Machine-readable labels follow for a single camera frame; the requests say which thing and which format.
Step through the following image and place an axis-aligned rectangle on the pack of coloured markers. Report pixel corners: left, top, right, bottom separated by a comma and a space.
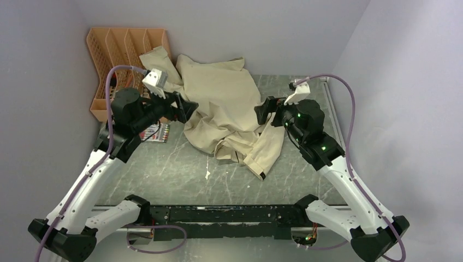
140, 123, 170, 143

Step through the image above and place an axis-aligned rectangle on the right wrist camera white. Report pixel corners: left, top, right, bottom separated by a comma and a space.
284, 82, 311, 105

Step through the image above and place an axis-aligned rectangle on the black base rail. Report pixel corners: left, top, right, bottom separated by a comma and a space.
134, 204, 314, 241

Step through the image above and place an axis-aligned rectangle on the beige zip jacket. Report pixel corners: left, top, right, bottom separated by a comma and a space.
140, 46, 284, 181

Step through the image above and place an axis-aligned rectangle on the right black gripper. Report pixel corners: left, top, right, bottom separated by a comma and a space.
254, 94, 306, 145

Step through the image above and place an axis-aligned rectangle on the orange plastic file organizer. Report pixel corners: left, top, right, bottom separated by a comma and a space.
86, 27, 173, 123

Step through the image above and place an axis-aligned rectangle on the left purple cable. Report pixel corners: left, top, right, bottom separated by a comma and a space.
34, 65, 149, 262

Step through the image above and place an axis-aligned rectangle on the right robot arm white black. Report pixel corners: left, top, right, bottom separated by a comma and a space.
254, 97, 409, 261

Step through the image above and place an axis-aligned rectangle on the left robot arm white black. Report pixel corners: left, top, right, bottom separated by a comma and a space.
28, 88, 198, 261

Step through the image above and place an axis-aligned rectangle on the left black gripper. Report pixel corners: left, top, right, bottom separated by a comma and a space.
133, 85, 199, 133

